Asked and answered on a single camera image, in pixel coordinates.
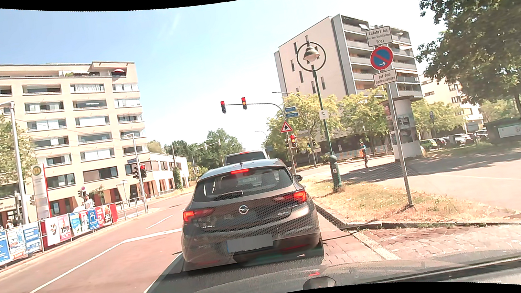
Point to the road markings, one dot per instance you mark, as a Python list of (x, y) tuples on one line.
[(52, 280)]

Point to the dry grass verge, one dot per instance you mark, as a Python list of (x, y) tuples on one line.
[(379, 201)]

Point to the white building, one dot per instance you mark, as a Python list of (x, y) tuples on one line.
[(452, 100)]

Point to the green ornate lamp post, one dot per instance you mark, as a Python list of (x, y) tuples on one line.
[(324, 120)]

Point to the grey tower block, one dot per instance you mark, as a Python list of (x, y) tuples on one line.
[(331, 62)]

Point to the person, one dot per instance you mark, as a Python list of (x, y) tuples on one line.
[(363, 153), (88, 201)]

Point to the beige apartment building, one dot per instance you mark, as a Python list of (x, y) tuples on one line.
[(81, 138)]

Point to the row of parked cars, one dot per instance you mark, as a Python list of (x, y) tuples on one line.
[(453, 140)]

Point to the advertising column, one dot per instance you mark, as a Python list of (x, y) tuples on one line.
[(405, 129)]

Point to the railing with posters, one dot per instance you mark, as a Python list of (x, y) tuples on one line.
[(19, 242)]

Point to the grey side road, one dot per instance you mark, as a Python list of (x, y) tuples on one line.
[(505, 175)]

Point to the traffic light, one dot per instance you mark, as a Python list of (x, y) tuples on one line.
[(140, 175)]

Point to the dark grey hatchback car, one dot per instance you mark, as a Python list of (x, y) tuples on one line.
[(247, 211)]

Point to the bus stop sign post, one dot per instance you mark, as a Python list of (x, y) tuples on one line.
[(40, 191)]

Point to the grey asphalt road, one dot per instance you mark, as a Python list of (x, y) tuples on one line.
[(78, 285)]

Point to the no parking road sign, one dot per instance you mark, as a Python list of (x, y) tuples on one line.
[(382, 58)]

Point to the red brick pavement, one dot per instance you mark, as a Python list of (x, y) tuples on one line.
[(411, 243)]

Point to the dark waste container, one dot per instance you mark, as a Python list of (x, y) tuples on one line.
[(505, 131)]

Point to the grey lamp post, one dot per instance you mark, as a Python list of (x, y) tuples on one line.
[(18, 159)]

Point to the white van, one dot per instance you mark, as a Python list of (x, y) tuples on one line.
[(245, 157)]

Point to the row of trees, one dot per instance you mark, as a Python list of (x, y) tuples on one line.
[(203, 150), (355, 116)]

